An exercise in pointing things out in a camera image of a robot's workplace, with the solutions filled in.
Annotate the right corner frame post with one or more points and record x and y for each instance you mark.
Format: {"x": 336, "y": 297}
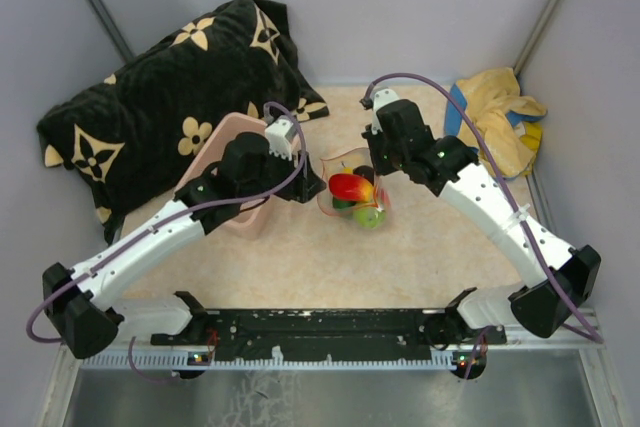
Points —
{"x": 540, "y": 27}

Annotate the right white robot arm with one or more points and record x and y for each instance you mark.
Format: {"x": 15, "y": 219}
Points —
{"x": 553, "y": 274}

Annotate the aluminium frame bar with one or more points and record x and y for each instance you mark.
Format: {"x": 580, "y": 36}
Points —
{"x": 191, "y": 361}

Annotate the black floral pillow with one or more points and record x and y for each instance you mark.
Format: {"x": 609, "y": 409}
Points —
{"x": 133, "y": 135}

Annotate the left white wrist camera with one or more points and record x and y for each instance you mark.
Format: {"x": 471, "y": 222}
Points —
{"x": 280, "y": 135}

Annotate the dark green lime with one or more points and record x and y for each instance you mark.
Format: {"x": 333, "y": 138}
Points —
{"x": 340, "y": 204}

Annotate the yellow blue crumpled cloth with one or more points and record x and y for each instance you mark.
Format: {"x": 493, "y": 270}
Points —
{"x": 508, "y": 121}

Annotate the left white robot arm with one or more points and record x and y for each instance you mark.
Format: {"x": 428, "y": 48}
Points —
{"x": 80, "y": 301}

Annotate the pink plastic bin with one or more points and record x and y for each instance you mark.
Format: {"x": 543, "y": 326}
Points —
{"x": 248, "y": 225}

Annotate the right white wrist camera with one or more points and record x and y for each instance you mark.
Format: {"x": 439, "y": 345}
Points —
{"x": 384, "y": 97}

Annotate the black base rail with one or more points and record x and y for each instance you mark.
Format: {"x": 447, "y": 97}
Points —
{"x": 359, "y": 335}

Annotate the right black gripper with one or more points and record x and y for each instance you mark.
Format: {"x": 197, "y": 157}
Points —
{"x": 373, "y": 139}

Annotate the clear zip top bag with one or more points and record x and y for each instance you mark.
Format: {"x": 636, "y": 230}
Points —
{"x": 353, "y": 158}

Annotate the red chili pepper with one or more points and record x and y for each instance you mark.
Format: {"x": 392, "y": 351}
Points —
{"x": 351, "y": 187}

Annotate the light green apple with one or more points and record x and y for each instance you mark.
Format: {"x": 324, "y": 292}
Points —
{"x": 369, "y": 217}

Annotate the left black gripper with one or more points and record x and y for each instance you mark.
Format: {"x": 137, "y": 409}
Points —
{"x": 307, "y": 188}

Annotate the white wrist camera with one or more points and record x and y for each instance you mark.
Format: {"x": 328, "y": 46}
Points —
{"x": 280, "y": 135}
{"x": 384, "y": 97}

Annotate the dark purple plum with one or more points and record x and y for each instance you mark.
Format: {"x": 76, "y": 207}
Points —
{"x": 366, "y": 172}

